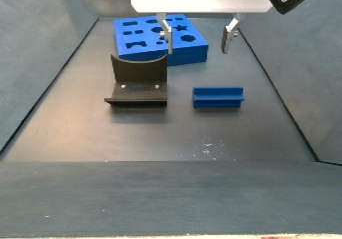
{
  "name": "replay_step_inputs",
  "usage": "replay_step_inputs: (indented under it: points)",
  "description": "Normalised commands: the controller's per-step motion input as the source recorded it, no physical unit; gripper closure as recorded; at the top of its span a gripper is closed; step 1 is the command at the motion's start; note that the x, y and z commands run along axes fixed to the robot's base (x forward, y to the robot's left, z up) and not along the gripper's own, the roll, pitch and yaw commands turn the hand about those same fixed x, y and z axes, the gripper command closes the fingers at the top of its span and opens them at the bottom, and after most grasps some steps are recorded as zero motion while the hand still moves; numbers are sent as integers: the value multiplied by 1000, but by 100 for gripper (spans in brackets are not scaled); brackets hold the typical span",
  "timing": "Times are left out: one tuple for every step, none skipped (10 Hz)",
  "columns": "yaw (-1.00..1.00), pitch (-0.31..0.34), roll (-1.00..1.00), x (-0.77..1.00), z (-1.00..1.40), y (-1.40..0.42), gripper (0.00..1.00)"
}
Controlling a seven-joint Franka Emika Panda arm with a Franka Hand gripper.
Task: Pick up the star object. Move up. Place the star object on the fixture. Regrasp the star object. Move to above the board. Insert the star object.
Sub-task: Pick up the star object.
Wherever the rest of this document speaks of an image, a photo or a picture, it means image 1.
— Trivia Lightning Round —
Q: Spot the blue star-shaped prism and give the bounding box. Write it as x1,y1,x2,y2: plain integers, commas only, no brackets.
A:
192,87,244,108

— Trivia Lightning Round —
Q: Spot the black curved fixture stand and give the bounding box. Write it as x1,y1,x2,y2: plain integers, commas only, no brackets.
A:
104,56,168,107

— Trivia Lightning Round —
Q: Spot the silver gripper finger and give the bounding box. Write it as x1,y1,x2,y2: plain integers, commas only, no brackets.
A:
156,13,174,53
220,13,240,54

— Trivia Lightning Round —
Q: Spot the blue foam shape-hole block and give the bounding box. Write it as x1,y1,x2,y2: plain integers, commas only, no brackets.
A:
113,14,208,66

